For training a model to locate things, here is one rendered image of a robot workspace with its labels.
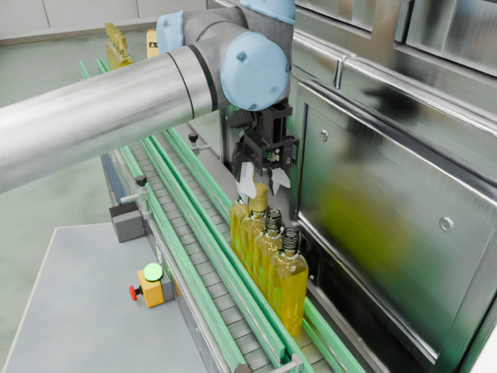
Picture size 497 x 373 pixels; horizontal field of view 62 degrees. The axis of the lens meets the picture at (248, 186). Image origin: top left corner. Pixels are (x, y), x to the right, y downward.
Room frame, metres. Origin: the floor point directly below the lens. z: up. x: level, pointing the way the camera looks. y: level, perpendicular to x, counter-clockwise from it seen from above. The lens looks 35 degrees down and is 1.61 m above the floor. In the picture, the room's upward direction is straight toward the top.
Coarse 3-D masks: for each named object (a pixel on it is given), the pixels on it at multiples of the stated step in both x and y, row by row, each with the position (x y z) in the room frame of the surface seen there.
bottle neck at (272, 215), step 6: (270, 210) 0.59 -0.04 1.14; (276, 210) 0.59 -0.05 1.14; (270, 216) 0.58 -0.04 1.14; (276, 216) 0.59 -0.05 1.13; (270, 222) 0.57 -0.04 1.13; (276, 222) 0.57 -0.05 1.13; (270, 228) 0.57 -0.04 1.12; (276, 228) 0.57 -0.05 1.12; (270, 234) 0.57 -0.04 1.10; (276, 234) 0.57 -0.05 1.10
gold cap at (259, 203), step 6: (258, 186) 0.64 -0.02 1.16; (264, 186) 0.64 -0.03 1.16; (258, 192) 0.62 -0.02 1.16; (264, 192) 0.62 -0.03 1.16; (252, 198) 0.62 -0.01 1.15; (258, 198) 0.62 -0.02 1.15; (264, 198) 0.62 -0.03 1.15; (252, 204) 0.62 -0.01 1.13; (258, 204) 0.62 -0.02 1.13; (264, 204) 0.62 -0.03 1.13; (258, 210) 0.62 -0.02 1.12
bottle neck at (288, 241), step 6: (288, 228) 0.54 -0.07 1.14; (294, 228) 0.54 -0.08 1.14; (288, 234) 0.54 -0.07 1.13; (294, 234) 0.54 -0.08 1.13; (282, 240) 0.53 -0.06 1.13; (288, 240) 0.52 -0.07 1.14; (294, 240) 0.52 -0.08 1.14; (282, 246) 0.53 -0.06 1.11; (288, 246) 0.52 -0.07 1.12; (294, 246) 0.52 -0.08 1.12; (282, 252) 0.53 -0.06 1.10; (288, 252) 0.52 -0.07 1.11; (294, 252) 0.52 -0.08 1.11; (288, 258) 0.52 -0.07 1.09
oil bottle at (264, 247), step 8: (264, 232) 0.59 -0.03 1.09; (256, 240) 0.59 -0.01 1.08; (264, 240) 0.57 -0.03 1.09; (272, 240) 0.57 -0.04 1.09; (280, 240) 0.57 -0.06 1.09; (256, 248) 0.58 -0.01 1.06; (264, 248) 0.56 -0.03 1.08; (272, 248) 0.56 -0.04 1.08; (280, 248) 0.56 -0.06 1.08; (256, 256) 0.58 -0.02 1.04; (264, 256) 0.55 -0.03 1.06; (256, 264) 0.58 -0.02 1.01; (264, 264) 0.55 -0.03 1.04; (256, 272) 0.58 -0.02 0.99; (264, 272) 0.55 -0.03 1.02; (256, 280) 0.58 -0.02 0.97; (264, 280) 0.55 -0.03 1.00; (264, 288) 0.55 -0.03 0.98; (264, 296) 0.55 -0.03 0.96
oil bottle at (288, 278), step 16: (272, 256) 0.54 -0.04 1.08; (272, 272) 0.53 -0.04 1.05; (288, 272) 0.50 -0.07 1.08; (304, 272) 0.51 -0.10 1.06; (272, 288) 0.52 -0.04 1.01; (288, 288) 0.50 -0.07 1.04; (304, 288) 0.52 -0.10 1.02; (272, 304) 0.52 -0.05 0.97; (288, 304) 0.50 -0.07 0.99; (304, 304) 0.52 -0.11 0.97; (288, 320) 0.50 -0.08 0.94
